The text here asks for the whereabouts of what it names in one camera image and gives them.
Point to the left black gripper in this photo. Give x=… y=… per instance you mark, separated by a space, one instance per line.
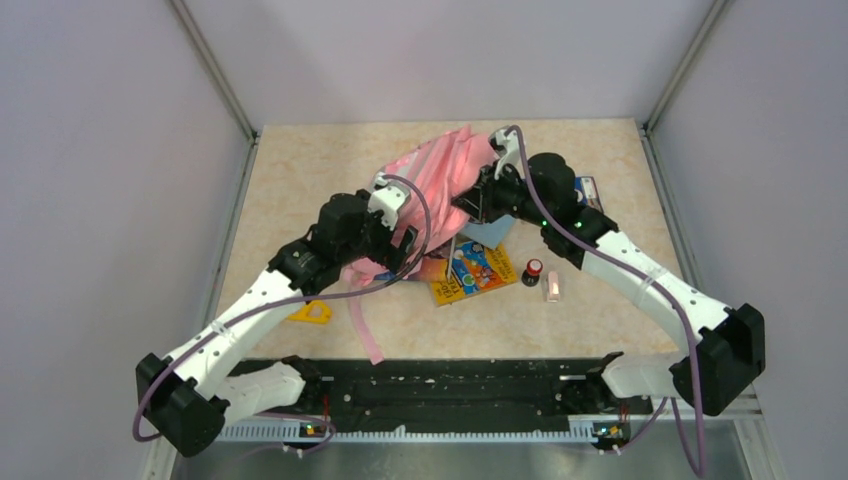
x=388 y=254

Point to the blue cartoon book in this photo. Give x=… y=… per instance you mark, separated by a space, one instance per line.
x=588 y=193

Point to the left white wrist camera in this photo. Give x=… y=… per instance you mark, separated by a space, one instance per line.
x=387 y=198

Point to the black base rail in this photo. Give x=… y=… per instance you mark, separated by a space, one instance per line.
x=459 y=396

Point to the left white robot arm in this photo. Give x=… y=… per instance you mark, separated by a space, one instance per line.
x=189 y=396

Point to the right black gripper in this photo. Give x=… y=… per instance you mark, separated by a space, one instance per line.
x=479 y=200

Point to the white pen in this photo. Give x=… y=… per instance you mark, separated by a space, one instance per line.
x=450 y=257

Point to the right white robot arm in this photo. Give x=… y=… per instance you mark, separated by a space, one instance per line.
x=721 y=349

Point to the yellow triangle ruler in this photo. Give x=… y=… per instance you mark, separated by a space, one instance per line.
x=314 y=312

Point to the pink eraser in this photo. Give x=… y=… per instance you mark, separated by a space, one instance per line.
x=552 y=287

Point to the pink student backpack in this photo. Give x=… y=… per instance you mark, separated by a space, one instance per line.
x=441 y=168

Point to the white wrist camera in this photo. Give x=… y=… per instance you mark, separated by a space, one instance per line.
x=387 y=198
x=507 y=144

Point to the yellow storey treehouse book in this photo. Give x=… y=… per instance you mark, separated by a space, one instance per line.
x=475 y=270

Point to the light blue book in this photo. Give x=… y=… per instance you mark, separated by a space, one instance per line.
x=490 y=235

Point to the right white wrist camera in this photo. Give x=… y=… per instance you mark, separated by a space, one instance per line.
x=507 y=144

